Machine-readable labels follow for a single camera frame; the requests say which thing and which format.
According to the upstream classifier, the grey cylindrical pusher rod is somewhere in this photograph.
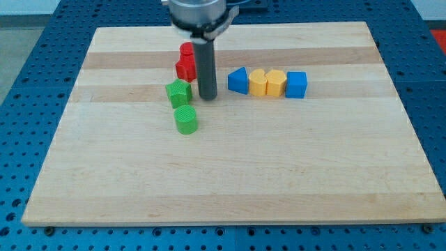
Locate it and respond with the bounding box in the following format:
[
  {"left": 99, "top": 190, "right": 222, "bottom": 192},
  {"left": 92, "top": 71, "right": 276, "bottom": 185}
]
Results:
[{"left": 192, "top": 41, "right": 217, "bottom": 100}]

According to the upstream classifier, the red star block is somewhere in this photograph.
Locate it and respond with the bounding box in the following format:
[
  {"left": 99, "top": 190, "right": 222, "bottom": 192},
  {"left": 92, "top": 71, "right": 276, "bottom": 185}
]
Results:
[{"left": 175, "top": 56, "right": 197, "bottom": 82}]

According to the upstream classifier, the green cylinder block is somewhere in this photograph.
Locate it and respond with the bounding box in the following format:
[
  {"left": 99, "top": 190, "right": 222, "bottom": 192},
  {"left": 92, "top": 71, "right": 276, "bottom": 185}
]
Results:
[{"left": 174, "top": 105, "right": 198, "bottom": 135}]

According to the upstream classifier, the light wooden board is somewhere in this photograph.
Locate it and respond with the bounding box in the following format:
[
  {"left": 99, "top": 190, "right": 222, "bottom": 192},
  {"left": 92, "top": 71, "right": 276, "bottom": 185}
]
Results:
[{"left": 22, "top": 22, "right": 445, "bottom": 227}]

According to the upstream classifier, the blue cube block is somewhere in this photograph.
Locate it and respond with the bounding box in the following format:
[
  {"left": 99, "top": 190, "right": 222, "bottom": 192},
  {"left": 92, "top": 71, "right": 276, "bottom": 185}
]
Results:
[{"left": 285, "top": 71, "right": 307, "bottom": 98}]

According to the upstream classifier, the blue triangle block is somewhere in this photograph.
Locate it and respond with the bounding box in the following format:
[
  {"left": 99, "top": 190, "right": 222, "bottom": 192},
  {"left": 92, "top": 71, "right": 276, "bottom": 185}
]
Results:
[{"left": 227, "top": 67, "right": 249, "bottom": 95}]

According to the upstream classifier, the green star block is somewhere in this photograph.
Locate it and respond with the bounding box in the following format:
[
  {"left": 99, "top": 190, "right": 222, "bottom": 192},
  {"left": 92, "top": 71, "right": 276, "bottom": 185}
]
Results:
[{"left": 165, "top": 79, "right": 192, "bottom": 109}]

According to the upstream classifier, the red cylinder block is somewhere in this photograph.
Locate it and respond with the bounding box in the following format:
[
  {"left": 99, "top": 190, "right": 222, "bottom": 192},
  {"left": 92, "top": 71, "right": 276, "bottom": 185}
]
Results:
[{"left": 179, "top": 42, "right": 194, "bottom": 61}]

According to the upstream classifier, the yellow crescent block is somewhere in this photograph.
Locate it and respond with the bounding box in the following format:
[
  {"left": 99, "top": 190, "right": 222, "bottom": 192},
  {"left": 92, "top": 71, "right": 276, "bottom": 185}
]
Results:
[{"left": 248, "top": 68, "right": 268, "bottom": 96}]

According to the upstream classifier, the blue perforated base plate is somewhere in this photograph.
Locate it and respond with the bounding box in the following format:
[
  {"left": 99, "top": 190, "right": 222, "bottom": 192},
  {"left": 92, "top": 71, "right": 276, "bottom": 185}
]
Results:
[{"left": 1, "top": 0, "right": 445, "bottom": 250}]

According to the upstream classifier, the yellow pentagon block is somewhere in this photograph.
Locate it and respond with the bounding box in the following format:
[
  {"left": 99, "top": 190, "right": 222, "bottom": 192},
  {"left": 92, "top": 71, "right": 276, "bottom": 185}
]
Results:
[{"left": 266, "top": 69, "right": 287, "bottom": 97}]

